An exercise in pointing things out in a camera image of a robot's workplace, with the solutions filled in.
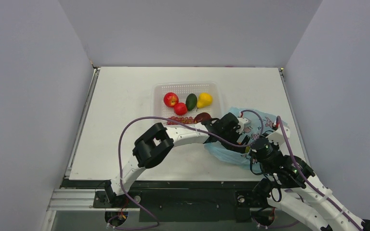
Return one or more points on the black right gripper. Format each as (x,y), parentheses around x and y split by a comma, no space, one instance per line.
(256,156)

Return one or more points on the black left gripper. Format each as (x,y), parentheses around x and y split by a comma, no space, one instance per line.
(233,148)

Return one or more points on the red yellow fake apple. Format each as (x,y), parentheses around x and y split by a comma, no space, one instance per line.
(170,99)

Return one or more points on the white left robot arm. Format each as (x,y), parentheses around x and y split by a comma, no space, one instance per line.
(151,148)

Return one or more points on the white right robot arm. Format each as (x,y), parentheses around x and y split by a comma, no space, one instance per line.
(297,190)

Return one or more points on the dark red fake fruit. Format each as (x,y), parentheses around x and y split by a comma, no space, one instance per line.
(202,117)

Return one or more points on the yellow fake pear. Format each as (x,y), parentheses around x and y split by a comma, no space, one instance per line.
(204,100)

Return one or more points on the red fake grape bunch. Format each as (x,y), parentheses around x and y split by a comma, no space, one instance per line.
(184,120)

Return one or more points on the dark green fake avocado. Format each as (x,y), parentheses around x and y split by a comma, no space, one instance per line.
(191,101)

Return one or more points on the red fake strawberry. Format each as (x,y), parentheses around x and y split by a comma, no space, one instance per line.
(180,109)

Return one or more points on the white perforated plastic basket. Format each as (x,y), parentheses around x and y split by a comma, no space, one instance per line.
(182,90)

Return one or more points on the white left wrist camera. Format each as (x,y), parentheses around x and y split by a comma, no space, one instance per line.
(244,124)

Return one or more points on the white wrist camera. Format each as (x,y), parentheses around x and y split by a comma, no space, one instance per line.
(244,124)
(277,138)

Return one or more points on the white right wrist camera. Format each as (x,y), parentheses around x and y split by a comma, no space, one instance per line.
(277,138)

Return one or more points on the metal table edge rail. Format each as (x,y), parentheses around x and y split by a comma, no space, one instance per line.
(283,79)

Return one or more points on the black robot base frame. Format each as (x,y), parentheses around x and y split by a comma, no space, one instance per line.
(179,201)

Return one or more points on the left metal table rail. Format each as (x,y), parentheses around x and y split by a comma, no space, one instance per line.
(84,113)

